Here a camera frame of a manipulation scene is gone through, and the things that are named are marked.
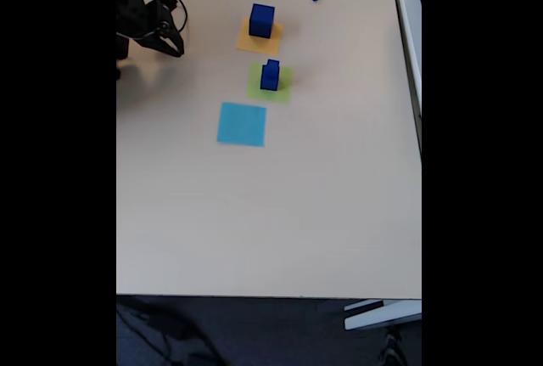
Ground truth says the orange paper square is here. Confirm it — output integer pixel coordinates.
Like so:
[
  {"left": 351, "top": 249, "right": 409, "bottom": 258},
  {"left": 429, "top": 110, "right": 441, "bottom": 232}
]
[{"left": 235, "top": 16, "right": 283, "bottom": 56}]

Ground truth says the light blue paper square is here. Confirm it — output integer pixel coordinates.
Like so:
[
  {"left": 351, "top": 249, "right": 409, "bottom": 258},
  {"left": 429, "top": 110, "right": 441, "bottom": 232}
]
[{"left": 216, "top": 101, "right": 268, "bottom": 148}]

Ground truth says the green paper square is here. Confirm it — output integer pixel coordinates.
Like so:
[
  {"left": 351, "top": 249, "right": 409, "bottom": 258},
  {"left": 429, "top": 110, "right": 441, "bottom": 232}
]
[{"left": 246, "top": 62, "right": 294, "bottom": 104}]

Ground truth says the large blue cube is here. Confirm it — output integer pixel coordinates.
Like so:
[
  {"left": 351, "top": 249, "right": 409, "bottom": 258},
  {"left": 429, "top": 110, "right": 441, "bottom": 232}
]
[{"left": 248, "top": 3, "right": 276, "bottom": 39}]

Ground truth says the medium blue cube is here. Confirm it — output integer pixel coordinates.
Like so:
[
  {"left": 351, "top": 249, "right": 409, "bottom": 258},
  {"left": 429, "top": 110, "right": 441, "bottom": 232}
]
[{"left": 260, "top": 65, "right": 280, "bottom": 92}]

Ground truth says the white neighbouring table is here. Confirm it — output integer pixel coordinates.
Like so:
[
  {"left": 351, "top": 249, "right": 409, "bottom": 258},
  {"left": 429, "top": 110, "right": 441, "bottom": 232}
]
[{"left": 389, "top": 0, "right": 423, "bottom": 155}]

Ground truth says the white table leg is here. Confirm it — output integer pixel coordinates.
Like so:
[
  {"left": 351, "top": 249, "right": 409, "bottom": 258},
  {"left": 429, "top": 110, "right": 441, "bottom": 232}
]
[{"left": 343, "top": 299, "right": 423, "bottom": 331}]

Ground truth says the black floor cable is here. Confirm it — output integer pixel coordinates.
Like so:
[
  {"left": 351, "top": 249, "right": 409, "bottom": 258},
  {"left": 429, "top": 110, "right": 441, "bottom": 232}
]
[{"left": 116, "top": 297, "right": 224, "bottom": 366}]

